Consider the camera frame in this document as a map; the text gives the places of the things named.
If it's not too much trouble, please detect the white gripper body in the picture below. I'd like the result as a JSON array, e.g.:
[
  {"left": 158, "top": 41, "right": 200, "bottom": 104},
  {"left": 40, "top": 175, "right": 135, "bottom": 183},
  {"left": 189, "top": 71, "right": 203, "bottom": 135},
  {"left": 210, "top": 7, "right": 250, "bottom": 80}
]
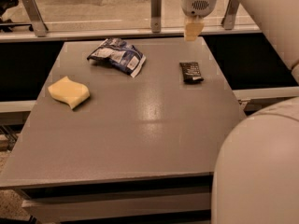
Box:
[{"left": 180, "top": 0, "right": 221, "bottom": 18}]

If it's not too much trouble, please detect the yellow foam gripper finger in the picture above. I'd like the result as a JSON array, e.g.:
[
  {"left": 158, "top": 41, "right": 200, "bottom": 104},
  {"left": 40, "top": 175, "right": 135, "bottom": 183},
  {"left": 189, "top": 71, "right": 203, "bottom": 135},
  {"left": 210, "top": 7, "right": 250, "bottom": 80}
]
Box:
[{"left": 184, "top": 16, "right": 205, "bottom": 41}]

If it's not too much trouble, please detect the black rxbar chocolate bar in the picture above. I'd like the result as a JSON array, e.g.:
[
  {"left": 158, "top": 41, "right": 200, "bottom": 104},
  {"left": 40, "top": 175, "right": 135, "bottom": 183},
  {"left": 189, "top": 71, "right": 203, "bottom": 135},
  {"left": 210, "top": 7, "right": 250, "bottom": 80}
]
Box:
[{"left": 179, "top": 62, "right": 204, "bottom": 84}]

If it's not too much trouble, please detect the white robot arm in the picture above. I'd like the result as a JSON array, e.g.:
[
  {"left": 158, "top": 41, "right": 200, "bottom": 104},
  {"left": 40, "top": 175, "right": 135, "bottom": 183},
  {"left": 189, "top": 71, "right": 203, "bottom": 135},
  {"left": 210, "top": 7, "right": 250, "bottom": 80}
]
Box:
[{"left": 211, "top": 0, "right": 299, "bottom": 224}]

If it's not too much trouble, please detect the blue chip bag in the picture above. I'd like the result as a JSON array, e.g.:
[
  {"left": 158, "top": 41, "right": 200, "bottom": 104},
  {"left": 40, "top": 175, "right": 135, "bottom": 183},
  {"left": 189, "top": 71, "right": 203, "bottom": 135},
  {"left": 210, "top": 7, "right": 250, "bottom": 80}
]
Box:
[{"left": 87, "top": 38, "right": 146, "bottom": 77}]

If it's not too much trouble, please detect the yellow sponge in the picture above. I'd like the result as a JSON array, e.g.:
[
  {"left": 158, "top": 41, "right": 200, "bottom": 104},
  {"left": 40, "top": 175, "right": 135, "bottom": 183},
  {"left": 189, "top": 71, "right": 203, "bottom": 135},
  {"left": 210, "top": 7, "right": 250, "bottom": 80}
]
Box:
[{"left": 48, "top": 77, "right": 90, "bottom": 109}]

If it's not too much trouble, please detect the black office chair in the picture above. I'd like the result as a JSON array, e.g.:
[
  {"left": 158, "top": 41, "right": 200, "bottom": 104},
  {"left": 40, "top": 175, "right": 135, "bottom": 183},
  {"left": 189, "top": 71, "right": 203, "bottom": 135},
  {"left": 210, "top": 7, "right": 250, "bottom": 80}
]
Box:
[{"left": 0, "top": 0, "right": 33, "bottom": 33}]

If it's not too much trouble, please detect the grey table drawer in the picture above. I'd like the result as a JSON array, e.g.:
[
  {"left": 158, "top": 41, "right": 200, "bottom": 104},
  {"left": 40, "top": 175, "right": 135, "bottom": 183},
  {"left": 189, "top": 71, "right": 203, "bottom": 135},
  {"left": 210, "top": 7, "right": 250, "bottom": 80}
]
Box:
[{"left": 22, "top": 193, "right": 211, "bottom": 223}]

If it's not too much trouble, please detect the right metal glass bracket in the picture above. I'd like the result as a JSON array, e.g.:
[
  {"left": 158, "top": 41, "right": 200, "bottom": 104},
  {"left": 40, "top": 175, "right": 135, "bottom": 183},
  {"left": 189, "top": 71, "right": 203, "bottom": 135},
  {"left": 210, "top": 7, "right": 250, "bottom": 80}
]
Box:
[{"left": 221, "top": 0, "right": 240, "bottom": 30}]

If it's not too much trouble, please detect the metal glass bracket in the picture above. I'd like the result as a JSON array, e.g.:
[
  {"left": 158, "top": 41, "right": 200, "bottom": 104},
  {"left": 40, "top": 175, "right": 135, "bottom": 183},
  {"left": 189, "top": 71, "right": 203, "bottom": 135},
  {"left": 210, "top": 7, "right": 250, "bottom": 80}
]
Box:
[
  {"left": 22, "top": 0, "right": 48, "bottom": 37},
  {"left": 150, "top": 0, "right": 162, "bottom": 33},
  {"left": 221, "top": 0, "right": 240, "bottom": 30}
]

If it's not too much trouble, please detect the middle metal glass bracket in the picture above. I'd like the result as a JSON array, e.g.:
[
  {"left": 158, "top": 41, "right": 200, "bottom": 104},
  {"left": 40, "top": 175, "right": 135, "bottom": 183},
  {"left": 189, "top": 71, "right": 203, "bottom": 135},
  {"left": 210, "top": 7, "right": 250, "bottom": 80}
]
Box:
[{"left": 150, "top": 0, "right": 162, "bottom": 33}]

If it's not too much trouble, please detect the left metal glass bracket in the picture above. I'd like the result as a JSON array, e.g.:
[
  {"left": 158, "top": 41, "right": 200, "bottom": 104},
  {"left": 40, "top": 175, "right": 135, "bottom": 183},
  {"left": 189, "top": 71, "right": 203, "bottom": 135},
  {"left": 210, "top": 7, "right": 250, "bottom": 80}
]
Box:
[{"left": 22, "top": 0, "right": 48, "bottom": 37}]

